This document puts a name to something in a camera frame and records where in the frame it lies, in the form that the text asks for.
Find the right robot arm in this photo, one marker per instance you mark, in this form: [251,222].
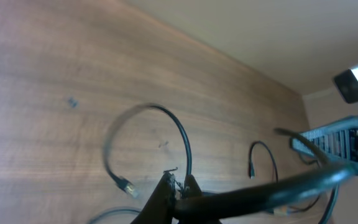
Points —
[338,140]

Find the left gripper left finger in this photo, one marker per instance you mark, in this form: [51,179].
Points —
[158,209]

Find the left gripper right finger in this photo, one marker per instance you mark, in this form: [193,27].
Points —
[192,189]

